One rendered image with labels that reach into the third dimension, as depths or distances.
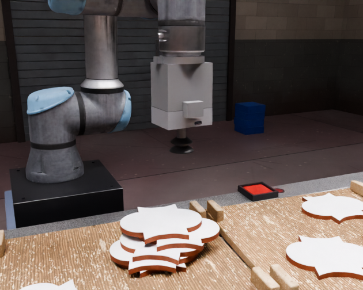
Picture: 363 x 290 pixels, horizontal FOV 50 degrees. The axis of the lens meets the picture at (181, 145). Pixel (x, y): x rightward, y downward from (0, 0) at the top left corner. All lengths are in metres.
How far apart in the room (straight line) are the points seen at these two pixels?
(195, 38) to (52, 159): 0.56
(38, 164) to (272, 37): 5.82
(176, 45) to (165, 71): 0.04
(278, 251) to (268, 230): 0.08
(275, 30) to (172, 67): 6.07
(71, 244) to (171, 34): 0.43
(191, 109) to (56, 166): 0.52
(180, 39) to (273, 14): 6.04
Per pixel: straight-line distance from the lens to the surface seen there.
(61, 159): 1.05
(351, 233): 0.86
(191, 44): 0.62
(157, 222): 0.72
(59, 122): 1.03
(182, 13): 0.62
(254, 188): 1.04
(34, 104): 1.03
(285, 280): 0.63
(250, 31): 6.39
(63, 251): 0.76
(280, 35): 6.73
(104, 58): 1.05
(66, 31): 5.30
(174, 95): 0.62
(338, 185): 1.16
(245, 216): 0.87
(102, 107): 1.05
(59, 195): 0.97
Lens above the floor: 1.31
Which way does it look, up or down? 16 degrees down
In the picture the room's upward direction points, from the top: straight up
